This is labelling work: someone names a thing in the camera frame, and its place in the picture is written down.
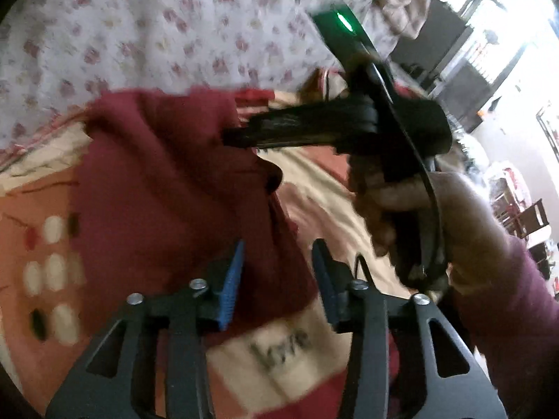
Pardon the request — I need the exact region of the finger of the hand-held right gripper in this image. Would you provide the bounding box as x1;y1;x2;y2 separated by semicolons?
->
249;98;377;128
222;126;377;150

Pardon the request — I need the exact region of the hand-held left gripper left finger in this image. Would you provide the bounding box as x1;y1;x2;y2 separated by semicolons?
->
46;240;245;419

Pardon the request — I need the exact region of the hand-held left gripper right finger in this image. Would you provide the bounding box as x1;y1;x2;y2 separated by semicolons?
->
312;239;508;419

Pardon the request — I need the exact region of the maroon small garment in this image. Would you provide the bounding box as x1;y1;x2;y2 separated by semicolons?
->
73;88;316;343

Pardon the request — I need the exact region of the person's right forearm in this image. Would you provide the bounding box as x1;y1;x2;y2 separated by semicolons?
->
448;236;559;419

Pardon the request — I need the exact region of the person's right hand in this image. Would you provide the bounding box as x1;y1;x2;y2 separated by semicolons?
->
348;152;517;307

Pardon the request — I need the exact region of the red and cream printed blanket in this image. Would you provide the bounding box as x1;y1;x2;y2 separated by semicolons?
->
0;88;442;419

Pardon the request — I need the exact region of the wooden chair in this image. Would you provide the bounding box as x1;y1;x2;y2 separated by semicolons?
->
495;198;549;241

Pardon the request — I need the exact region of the floral bed sheet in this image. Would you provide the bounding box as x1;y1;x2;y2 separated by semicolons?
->
0;0;443;154

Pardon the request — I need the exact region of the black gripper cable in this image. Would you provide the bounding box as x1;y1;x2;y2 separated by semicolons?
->
369;63;448;291

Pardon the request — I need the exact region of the window with dark frame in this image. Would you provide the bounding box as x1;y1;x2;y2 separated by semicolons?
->
430;0;542;97

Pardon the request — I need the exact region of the framed wall picture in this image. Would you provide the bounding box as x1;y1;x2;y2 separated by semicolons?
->
535;101;559;162

